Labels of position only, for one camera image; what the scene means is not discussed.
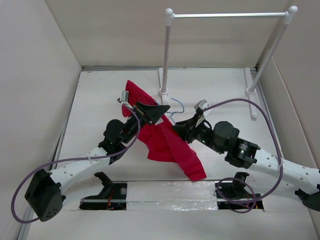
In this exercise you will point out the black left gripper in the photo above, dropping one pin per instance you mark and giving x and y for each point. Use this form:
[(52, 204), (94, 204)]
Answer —
[(152, 113)]

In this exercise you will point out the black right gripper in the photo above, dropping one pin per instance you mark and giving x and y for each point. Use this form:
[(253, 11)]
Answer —
[(186, 128)]

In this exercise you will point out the blue wire hanger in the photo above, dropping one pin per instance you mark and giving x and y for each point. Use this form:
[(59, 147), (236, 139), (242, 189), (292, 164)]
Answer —
[(178, 110)]

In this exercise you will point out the red t shirt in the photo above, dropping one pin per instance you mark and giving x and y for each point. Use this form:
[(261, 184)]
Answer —
[(165, 145)]

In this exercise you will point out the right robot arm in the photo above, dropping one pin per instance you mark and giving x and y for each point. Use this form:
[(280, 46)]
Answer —
[(248, 155)]

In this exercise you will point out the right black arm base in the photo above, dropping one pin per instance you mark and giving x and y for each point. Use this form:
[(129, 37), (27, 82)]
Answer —
[(236, 191)]

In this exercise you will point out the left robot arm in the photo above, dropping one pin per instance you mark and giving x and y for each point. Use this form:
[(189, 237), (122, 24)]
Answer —
[(48, 190)]

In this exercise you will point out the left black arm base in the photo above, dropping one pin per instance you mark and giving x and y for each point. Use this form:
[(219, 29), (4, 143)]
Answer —
[(112, 197)]

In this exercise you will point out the white clothes rack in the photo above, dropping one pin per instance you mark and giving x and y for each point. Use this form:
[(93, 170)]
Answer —
[(251, 83)]

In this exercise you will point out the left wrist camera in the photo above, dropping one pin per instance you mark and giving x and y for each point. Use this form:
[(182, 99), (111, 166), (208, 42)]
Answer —
[(124, 97)]

